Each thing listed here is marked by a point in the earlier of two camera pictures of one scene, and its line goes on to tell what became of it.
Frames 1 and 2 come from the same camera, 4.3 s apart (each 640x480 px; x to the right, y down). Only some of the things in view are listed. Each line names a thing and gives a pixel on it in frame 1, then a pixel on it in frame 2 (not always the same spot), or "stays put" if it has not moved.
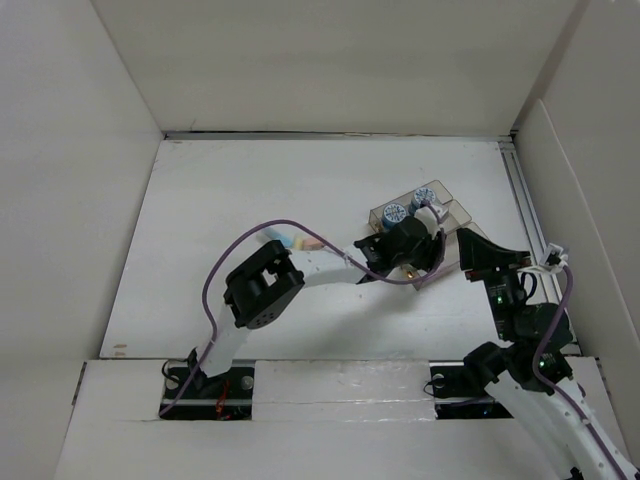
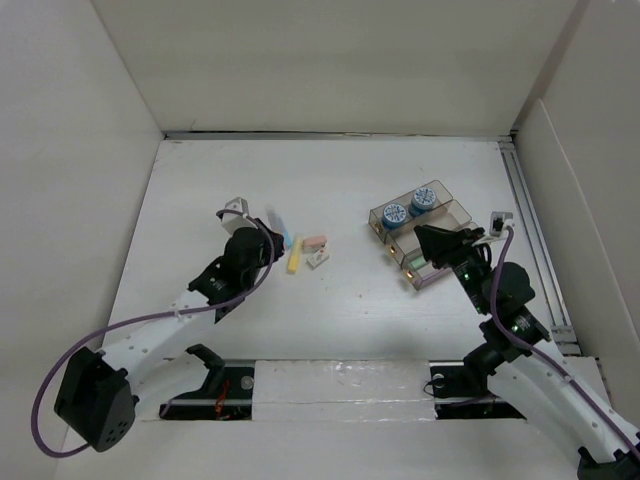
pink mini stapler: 310,244 stays put
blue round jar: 393,213 stays put
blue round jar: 423,193 stays put
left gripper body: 422,255 → 248,281
